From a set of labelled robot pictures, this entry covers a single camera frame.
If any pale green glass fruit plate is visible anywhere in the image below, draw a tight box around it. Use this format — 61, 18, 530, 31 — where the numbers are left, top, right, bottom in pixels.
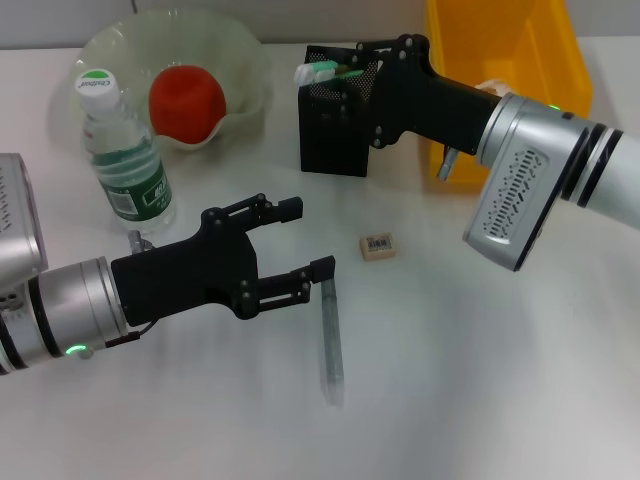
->
77, 10, 274, 156

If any grey pen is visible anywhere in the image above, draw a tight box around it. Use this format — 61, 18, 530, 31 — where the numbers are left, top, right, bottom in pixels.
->
319, 277, 347, 407

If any green pen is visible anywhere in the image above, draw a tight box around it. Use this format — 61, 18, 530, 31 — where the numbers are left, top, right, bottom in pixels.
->
293, 60, 369, 86

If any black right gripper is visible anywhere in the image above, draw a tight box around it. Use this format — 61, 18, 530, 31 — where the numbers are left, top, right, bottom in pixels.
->
338, 34, 502, 156

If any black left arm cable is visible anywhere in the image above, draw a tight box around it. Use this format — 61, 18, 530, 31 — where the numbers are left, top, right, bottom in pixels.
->
105, 319, 157, 350

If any clear green-label water bottle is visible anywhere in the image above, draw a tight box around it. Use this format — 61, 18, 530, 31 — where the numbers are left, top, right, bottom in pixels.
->
73, 69, 177, 236

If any beige eraser with barcode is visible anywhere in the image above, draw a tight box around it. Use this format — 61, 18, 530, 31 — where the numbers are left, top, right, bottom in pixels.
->
358, 232, 401, 262

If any silver plug on left gripper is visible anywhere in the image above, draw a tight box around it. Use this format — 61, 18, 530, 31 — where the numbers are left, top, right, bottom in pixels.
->
127, 229, 154, 255

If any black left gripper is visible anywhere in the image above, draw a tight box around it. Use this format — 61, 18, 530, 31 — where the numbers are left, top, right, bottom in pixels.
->
110, 193, 337, 329

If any silver plug with cable loop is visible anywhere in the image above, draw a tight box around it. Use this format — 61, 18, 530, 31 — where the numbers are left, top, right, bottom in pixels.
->
437, 146, 462, 181

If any orange fruit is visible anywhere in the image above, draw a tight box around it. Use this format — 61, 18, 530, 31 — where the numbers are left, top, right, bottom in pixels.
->
148, 67, 227, 146

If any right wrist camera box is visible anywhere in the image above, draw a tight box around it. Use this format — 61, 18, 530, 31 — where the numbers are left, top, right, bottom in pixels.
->
462, 107, 591, 274

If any black mesh pen holder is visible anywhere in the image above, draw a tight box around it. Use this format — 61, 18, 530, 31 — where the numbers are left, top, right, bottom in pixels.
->
297, 44, 380, 179

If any yellow plastic bin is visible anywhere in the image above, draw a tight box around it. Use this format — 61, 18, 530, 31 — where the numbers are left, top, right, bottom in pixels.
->
424, 0, 596, 184

